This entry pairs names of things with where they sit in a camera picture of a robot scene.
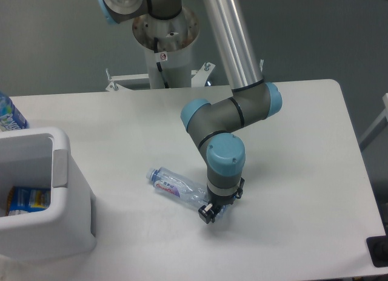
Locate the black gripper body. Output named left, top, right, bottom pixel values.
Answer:
left=207, top=178, right=245, bottom=210

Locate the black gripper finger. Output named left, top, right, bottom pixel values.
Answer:
left=198, top=203, right=223, bottom=224

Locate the clear crushed plastic bottle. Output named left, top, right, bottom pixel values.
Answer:
left=146, top=167, right=209, bottom=211

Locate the blue snack wrapper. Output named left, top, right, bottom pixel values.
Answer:
left=5, top=187, right=51, bottom=216

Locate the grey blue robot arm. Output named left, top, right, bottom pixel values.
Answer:
left=97, top=0, right=283, bottom=223

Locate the white trash can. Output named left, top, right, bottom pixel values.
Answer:
left=1, top=127, right=96, bottom=260

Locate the black device at table edge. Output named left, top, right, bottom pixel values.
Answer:
left=366, top=235, right=387, bottom=268

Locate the blue labelled drink bottle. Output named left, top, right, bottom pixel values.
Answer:
left=1, top=92, right=29, bottom=132

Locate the white pedestal base bracket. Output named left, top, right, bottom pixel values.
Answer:
left=105, top=62, right=216, bottom=91

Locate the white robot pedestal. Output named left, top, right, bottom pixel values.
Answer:
left=132, top=7, right=199, bottom=89

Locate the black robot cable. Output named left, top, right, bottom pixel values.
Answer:
left=153, top=37, right=170, bottom=89

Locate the white frame at right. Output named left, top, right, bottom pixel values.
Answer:
left=358, top=93, right=387, bottom=152

